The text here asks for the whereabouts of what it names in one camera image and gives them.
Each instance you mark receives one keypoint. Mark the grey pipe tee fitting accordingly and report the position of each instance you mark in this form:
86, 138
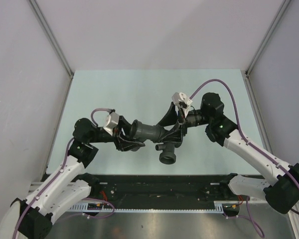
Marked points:
167, 155

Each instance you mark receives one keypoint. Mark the white slotted cable duct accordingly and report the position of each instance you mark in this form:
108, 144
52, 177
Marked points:
98, 207

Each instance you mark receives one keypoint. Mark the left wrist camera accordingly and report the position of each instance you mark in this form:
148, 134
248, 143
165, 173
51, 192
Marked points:
112, 120

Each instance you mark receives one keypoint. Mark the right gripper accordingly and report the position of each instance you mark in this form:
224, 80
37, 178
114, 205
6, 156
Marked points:
174, 135

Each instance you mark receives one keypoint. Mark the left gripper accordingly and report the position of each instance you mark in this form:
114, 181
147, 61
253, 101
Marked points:
122, 145

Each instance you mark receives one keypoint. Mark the large grey pipe adapter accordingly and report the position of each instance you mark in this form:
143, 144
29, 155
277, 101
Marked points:
140, 130

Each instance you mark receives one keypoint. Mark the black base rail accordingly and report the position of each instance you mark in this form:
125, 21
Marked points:
164, 191

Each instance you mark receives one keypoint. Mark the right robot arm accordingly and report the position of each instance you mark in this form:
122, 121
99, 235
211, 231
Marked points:
279, 186

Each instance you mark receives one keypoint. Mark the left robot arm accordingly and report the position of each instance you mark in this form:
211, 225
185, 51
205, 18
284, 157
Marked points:
70, 183

